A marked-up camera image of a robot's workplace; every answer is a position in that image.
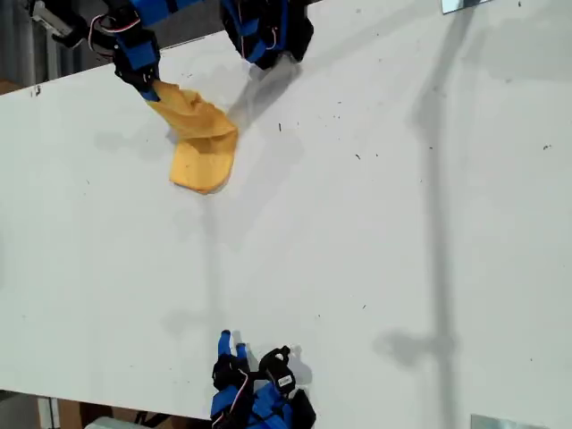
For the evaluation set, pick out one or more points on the yellow square towel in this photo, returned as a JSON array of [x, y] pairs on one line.
[[201, 161]]

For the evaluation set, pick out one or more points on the white container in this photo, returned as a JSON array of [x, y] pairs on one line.
[[107, 423]]

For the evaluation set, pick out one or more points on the grey metal table leg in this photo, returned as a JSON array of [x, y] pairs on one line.
[[47, 413]]

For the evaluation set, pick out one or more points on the black camera stalk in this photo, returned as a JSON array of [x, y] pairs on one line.
[[257, 374]]

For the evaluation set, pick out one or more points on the black camera box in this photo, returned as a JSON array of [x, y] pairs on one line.
[[58, 22], [279, 373]]

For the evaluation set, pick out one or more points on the grey metal post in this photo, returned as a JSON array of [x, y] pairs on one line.
[[51, 67]]

